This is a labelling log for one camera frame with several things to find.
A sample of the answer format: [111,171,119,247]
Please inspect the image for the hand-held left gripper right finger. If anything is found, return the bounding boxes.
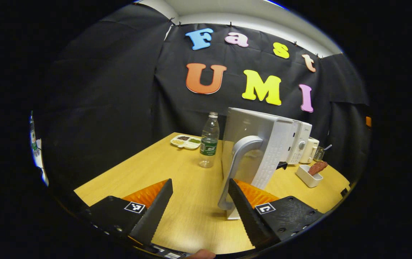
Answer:
[228,178,324,249]

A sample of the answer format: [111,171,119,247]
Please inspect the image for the small plastic bottle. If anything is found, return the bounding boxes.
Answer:
[29,112,38,152]

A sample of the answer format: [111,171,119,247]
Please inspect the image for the reddish brown sausage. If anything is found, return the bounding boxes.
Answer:
[307,161,329,176]

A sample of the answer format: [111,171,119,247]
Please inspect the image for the black backdrop cloth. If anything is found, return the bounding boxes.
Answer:
[42,4,370,191]

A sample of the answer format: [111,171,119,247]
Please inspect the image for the white microwave oven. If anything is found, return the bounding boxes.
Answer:
[217,107,313,220]

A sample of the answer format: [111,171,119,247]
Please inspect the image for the clear water bottle green label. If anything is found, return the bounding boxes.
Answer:
[198,112,220,169]

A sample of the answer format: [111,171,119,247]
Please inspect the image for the white toaster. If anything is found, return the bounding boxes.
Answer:
[299,137,320,164]

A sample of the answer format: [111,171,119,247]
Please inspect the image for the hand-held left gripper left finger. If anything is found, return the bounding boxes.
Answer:
[83,179,174,246]

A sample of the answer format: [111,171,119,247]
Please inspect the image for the white divided plate with grains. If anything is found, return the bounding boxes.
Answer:
[170,134,202,150]

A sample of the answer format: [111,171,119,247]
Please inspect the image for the white rectangular dish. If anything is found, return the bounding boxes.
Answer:
[295,164,324,188]

